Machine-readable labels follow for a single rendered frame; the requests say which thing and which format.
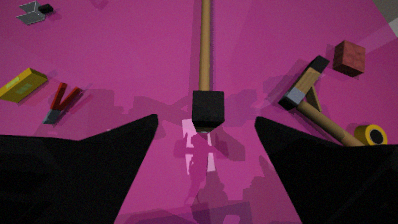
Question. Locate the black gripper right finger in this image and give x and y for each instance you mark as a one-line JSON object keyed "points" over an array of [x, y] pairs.
{"points": [[322, 178]]}

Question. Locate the yellow hollow cylinder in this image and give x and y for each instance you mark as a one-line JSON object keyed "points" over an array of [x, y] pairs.
{"points": [[370, 135]]}

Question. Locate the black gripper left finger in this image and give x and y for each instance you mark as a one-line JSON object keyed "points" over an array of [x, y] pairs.
{"points": [[98, 171]]}

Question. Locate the red-handled pliers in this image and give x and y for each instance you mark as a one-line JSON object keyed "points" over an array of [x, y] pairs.
{"points": [[56, 107]]}

